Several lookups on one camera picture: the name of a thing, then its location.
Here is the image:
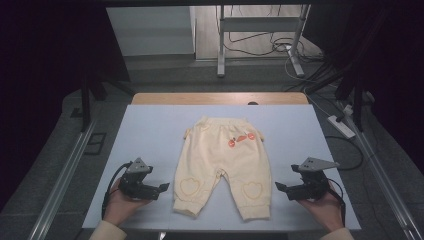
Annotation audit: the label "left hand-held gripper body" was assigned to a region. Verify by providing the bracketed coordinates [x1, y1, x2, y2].
[118, 157, 161, 201]

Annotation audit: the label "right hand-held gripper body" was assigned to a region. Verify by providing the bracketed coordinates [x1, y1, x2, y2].
[287, 157, 341, 201]

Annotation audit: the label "cream baby pants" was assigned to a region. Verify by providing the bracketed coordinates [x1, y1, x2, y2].
[172, 115, 273, 222]

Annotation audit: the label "person's left hand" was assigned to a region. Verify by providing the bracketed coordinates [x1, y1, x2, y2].
[103, 179, 153, 228]

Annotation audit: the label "person's right hand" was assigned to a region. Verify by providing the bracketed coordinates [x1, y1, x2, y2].
[296, 181, 347, 233]

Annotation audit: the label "black floor socket plate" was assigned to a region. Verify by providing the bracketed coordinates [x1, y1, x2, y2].
[83, 132, 108, 156]

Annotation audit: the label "white power strip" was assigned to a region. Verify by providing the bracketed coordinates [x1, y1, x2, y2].
[327, 114, 357, 140]

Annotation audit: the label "wooden table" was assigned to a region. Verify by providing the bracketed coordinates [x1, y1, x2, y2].
[130, 92, 310, 106]

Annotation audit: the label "black metal stand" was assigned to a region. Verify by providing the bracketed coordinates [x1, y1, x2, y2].
[79, 69, 135, 133]
[304, 6, 392, 133]

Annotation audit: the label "dark curtain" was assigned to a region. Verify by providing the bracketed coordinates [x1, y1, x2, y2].
[302, 3, 424, 168]
[0, 0, 132, 212]

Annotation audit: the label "white metal stand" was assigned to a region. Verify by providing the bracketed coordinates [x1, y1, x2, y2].
[216, 4, 312, 79]

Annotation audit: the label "left hand-held gripper black cable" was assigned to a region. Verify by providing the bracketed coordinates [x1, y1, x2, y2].
[101, 161, 134, 220]

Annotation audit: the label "hand-held gripper black cable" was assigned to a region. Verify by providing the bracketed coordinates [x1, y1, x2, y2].
[101, 161, 134, 220]
[328, 178, 348, 228]

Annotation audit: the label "right hand-held gripper black cable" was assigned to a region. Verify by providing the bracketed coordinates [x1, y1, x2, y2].
[328, 178, 348, 228]

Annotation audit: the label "looped black floor cable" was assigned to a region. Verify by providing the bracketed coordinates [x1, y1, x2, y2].
[324, 134, 365, 172]

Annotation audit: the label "aluminium rail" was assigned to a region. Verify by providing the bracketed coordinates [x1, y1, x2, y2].
[335, 99, 424, 240]
[28, 120, 97, 240]

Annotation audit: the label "tangled black floor cable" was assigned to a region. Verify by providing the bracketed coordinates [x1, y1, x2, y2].
[222, 4, 323, 64]

